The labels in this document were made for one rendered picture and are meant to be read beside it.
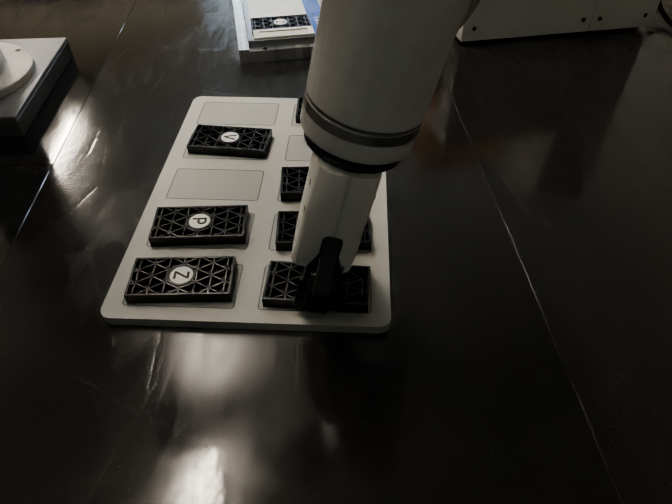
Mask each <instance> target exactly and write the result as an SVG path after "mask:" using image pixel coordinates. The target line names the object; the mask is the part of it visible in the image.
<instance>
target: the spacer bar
mask: <svg viewBox="0 0 672 504"><path fill-rule="evenodd" d="M305 35H315V33H314V30H313V27H312V26H301V27H288V28H275V29H262V30H253V37H254V39H267V38H280V37H292V36H305Z"/></svg>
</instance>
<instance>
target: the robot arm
mask: <svg viewBox="0 0 672 504"><path fill-rule="evenodd" d="M479 2H480V0H322V3H321V9H320V14H319V19H318V24H317V30H316V35H315V40H314V46H313V51H312V56H311V62H310V67H309V72H308V77H307V83H306V89H305V94H304V99H303V105H302V110H301V115H300V123H301V126H302V129H303V130H304V139H305V140H306V143H307V145H308V146H309V148H310V149H311V150H312V155H311V159H310V164H309V170H308V174H307V179H306V183H305V187H304V192H303V196H302V200H301V205H300V209H299V214H298V219H297V225H296V230H295V235H294V241H293V246H292V252H291V259H292V261H293V263H294V264H295V265H300V266H304V267H305V266H306V267H305V271H304V275H303V276H300V278H299V282H298V286H297V290H296V294H295V298H294V303H293V307H294V308H296V309H300V310H305V311H308V312H312V313H321V314H326V313H327V312H328V309H329V306H330V303H331V300H332V297H333V294H334V291H335V288H336V280H337V276H338V273H339V271H341V274H344V273H345V272H347V271H348V270H349V269H350V268H351V266H352V263H353V261H354V258H355V256H356V253H357V250H358V248H359V245H360V242H361V239H362V236H363V233H364V230H365V227H366V224H367V221H368V218H369V215H370V212H371V208H372V205H373V202H374V200H375V198H376V192H377V189H378V186H379V183H380V179H381V176H382V173H383V172H385V171H388V170H391V169H393V168H394V167H396V166H397V165H398V164H399V162H401V160H402V159H403V158H405V157H406V156H407V155H408V154H410V152H411V151H412V149H413V147H414V144H415V141H416V139H417V136H418V134H419V131H420V128H421V126H422V123H423V120H424V118H425V115H426V112H427V110H428V107H429V104H430V102H431V99H432V97H433V94H434V91H435V89H436V86H437V83H438V81H439V78H440V76H441V73H442V70H443V68H444V65H445V62H446V60H447V57H448V55H449V52H450V49H451V47H452V44H453V41H454V39H455V36H456V34H457V32H458V30H459V29H460V28H461V27H462V26H463V25H464V24H465V22H466V21H467V20H468V19H469V18H470V16H471V15H472V14H473V12H474V11H475V9H476V8H477V6H478V4H479ZM34 71H35V62H34V59H33V57H32V55H31V53H30V52H29V51H28V50H26V49H25V48H23V47H21V46H18V45H14V44H10V43H2V42H0V98H2V97H5V96H6V95H8V94H10V93H12V92H14V91H15V90H17V89H18V88H20V87H21V86H23V85H24V84H25V83H26V82H27V81H28V80H29V79H30V78H31V76H32V75H33V73H34ZM347 188H348V189H347ZM313 264H315V265H318V268H317V273H316V275H315V274H311V271H312V267H313Z"/></svg>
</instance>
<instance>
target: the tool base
mask: <svg viewBox="0 0 672 504"><path fill-rule="evenodd" d="M232 2H233V10H234V18H235V26H236V34H237V41H238V49H239V57H240V64H247V63H259V62H271V61H283V60H295V59H306V58H311V56H312V51H313V46H314V43H309V44H297V45H285V46H272V47H267V48H268V49H267V50H263V48H264V47H260V48H249V44H248V38H247V31H246V25H245V19H244V13H243V6H242V0H232Z"/></svg>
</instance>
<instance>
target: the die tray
mask: <svg viewBox="0 0 672 504"><path fill-rule="evenodd" d="M297 101H298V98H260V97H214V96H200V97H197V98H195V99H194V100H193V102H192V104H191V106H190V109H189V111H188V113H187V115H186V118H185V120H184V122H183V124H182V127H181V129H180V131H179V133H178V136H177V138H176V140H175V142H174V145H173V147H172V149H171V151H170V154H169V156H168V158H167V160H166V163H165V165H164V167H163V169H162V172H161V174H160V176H159V178H158V181H157V183H156V185H155V187H154V190H153V192H152V194H151V196H150V199H149V201H148V203H147V205H146V208H145V210H144V212H143V214H142V217H141V219H140V221H139V223H138V226H137V228H136V230H135V232H134V235H133V237H132V239H131V242H130V244H129V246H128V248H127V251H126V253H125V255H124V257H123V260H122V262H121V264H120V266H119V269H118V271H117V273H116V275H115V278H114V280H113V282H112V284H111V287H110V289H109V291H108V293H107V296H106V298H105V300H104V302H103V305H102V307H101V314H102V316H103V318H104V320H105V321H106V323H108V324H112V325H138V326H167V327H196V328H226V329H255V330H284V331H313V332H342V333H371V334H380V333H384V332H386V331H387V330H388V329H389V327H390V322H391V301H390V274H389V247H388V220H387V194H386V171H385V172H383V173H382V176H381V179H380V183H379V186H378V189H377V192H376V198H375V200H374V202H373V205H372V208H371V212H370V215H369V217H370V228H371V239H372V245H371V250H357V253H356V256H355V258H354V261H353V263H352V265H359V266H370V282H369V303H368V313H356V312H340V311H328V312H327V313H326V314H321V313H312V312H308V311H305V310H300V309H293V308H277V307H263V303H262V295H263V291H264V287H265V282H266V278H267V274H268V269H269V265H270V261H271V260H272V261H290V262H293V261H292V259H291V252H292V251H276V245H275V240H276V229H277V218H278V211H299V209H300V205H301V201H281V196H280V188H281V170H282V167H298V166H309V164H310V159H311V155H312V150H311V149H310V148H309V146H308V145H307V143H306V140H305V139H304V130H303V129H302V126H301V124H300V123H296V118H295V115H296V108H297ZM198 124H202V125H219V126H235V127H251V128H268V129H272V136H273V137H272V140H271V142H270V145H269V148H268V151H267V154H266V157H265V158H251V157H235V156H220V155H205V154H190V153H188V150H187V146H186V145H187V144H188V142H189V140H190V138H191V136H192V134H193V132H194V130H195V129H196V127H197V125H198ZM219 205H248V210H249V217H248V225H247V234H246V243H245V244H216V245H178V246H151V245H150V242H149V239H148V237H149V233H150V230H151V227H152V223H153V220H154V217H155V213H156V210H157V207H178V206H219ZM201 256H236V261H237V268H236V274H235V281H234V288H233V295H232V301H231V302H185V303H130V304H127V302H126V300H125V298H124V293H125V290H126V287H127V284H128V281H129V278H130V275H131V272H132V269H133V265H134V262H135V259H136V258H141V257H201Z"/></svg>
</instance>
